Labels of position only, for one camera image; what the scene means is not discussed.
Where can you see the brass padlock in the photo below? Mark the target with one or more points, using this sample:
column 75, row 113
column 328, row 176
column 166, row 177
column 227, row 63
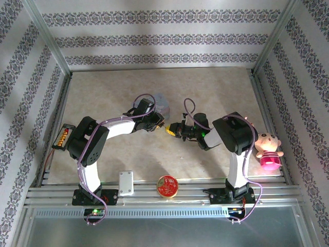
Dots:
column 168, row 128

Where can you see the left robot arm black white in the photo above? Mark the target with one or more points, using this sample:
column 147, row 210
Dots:
column 118, row 127

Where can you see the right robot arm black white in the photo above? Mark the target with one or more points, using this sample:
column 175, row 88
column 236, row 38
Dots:
column 234, row 131

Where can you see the round red gold tin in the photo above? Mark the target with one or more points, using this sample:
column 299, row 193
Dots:
column 167, row 187

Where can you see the white rectangular plate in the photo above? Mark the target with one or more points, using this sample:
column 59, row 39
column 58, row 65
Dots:
column 126, row 183

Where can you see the black device with red display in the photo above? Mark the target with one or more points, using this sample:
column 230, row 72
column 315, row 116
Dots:
column 62, row 137

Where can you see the small controller circuit board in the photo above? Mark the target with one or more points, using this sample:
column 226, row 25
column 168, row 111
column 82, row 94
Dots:
column 236, row 211
column 95, row 212

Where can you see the grey metal sheet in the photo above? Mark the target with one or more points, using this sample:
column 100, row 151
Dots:
column 164, row 232

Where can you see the aluminium rail bed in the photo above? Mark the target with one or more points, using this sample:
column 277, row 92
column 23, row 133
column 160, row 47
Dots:
column 180, row 189

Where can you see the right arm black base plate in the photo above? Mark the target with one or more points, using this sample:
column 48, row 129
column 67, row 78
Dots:
column 218, row 196

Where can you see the aluminium side rail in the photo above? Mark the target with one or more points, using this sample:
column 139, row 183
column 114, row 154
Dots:
column 270, row 123
column 55, row 115

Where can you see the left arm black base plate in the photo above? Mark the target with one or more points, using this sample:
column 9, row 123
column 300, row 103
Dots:
column 110, row 196

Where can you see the aluminium frame post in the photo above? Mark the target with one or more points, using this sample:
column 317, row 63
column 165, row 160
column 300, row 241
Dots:
column 46, row 33
column 275, row 33

